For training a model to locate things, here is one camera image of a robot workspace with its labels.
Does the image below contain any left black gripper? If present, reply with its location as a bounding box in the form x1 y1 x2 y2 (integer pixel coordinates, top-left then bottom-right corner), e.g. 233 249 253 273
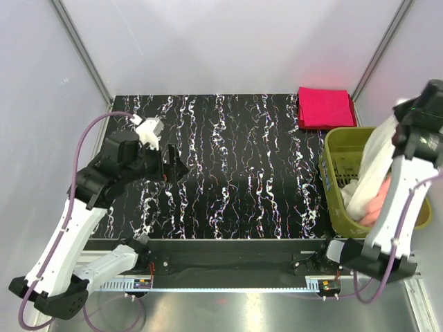
123 139 189 184

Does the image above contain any white t shirt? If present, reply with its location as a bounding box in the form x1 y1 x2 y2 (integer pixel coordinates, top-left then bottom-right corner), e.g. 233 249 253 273
341 115 398 224

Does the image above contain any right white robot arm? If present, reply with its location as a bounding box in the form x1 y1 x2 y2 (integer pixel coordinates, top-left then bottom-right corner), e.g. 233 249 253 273
314 79 442 283

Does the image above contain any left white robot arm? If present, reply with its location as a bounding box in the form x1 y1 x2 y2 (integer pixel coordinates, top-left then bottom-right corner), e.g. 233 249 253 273
8 131 188 320

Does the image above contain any black marble pattern mat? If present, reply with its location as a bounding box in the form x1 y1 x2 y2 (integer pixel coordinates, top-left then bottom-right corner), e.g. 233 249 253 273
92 94 333 239

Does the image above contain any olive green plastic basket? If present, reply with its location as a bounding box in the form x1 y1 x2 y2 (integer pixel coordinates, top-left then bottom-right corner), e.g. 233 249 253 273
319 127 412 238

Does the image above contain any pink crumpled t shirt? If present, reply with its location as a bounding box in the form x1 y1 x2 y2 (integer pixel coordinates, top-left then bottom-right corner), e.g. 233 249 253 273
359 174 391 227

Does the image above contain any folded magenta t shirt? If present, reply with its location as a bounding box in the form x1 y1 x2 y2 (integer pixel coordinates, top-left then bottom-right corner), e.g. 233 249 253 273
298 87 352 127

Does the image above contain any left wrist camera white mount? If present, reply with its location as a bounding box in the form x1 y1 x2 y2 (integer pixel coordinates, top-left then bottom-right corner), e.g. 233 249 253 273
130 115 164 151

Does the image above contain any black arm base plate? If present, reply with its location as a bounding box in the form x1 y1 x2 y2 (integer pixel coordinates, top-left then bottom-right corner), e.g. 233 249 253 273
120 239 353 280

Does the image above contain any right aluminium frame post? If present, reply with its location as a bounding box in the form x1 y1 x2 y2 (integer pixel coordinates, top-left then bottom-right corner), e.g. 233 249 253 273
351 0 415 103

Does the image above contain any aluminium frame post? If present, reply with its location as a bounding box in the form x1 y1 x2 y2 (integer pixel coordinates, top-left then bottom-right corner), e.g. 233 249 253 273
351 0 415 103
49 0 114 107

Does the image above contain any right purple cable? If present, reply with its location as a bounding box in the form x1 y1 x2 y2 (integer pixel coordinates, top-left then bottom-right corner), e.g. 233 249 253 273
352 172 443 304

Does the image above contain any purple cable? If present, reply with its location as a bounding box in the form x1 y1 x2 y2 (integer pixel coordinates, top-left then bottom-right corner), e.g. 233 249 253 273
352 172 443 304
17 111 148 330

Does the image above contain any left aluminium frame post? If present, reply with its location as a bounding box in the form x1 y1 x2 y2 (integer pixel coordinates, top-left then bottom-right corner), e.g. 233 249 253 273
49 0 114 107

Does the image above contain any white slotted cable duct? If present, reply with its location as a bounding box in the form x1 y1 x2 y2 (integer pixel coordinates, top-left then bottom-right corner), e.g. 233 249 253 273
98 275 339 293

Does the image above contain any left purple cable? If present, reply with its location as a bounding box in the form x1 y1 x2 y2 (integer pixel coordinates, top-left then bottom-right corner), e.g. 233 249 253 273
17 111 148 330

